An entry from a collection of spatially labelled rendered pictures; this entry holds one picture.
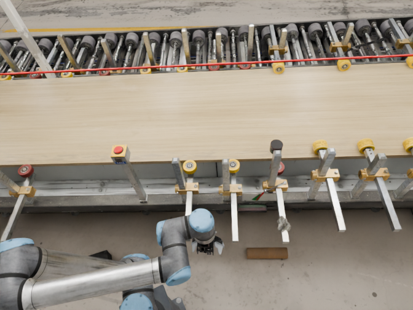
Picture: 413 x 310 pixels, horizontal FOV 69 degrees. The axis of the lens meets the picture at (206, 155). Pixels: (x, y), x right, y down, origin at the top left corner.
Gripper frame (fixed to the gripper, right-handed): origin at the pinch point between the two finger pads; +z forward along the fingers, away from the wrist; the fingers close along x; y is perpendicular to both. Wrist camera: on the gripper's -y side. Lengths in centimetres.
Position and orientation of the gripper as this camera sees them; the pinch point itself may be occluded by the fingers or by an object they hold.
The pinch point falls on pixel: (208, 245)
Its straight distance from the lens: 148.7
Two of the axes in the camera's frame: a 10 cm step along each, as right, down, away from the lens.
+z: 0.7, 5.7, 8.2
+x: 9.9, 0.4, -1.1
